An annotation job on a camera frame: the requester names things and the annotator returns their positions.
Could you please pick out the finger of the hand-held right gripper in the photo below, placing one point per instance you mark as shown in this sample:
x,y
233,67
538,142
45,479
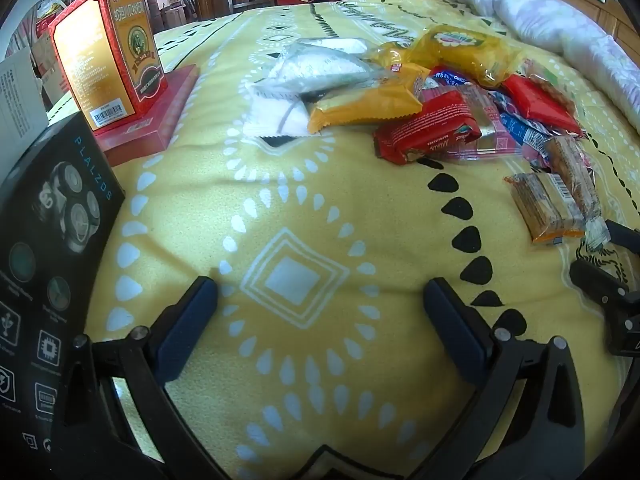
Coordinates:
x,y
595,280
622,237

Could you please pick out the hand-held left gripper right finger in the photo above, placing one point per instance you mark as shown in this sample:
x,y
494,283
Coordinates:
x,y
452,327

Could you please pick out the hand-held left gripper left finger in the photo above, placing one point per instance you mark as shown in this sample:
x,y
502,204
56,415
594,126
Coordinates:
x,y
187,322

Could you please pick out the brown barcoded cake packet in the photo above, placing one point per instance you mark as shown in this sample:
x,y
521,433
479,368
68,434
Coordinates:
x,y
545,207

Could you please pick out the pile of snack packets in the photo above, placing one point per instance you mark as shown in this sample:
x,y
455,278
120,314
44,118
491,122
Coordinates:
x,y
415,95

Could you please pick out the black shaver box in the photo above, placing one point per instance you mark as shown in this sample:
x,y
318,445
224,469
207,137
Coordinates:
x,y
55,260

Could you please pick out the flat red box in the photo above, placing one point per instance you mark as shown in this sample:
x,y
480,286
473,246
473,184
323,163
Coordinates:
x,y
155,120

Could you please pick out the wooden headboard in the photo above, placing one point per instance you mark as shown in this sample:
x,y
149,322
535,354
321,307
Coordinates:
x,y
610,15

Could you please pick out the white pink floral quilt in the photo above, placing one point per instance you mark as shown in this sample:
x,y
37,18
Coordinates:
x,y
545,15

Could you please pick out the white cardboard box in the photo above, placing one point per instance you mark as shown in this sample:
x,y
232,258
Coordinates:
x,y
20,100

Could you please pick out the red orange upright box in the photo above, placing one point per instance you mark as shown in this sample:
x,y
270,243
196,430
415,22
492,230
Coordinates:
x,y
107,55

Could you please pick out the brown cardboard box red print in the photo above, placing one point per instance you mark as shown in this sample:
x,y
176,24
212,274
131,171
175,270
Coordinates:
x,y
45,70

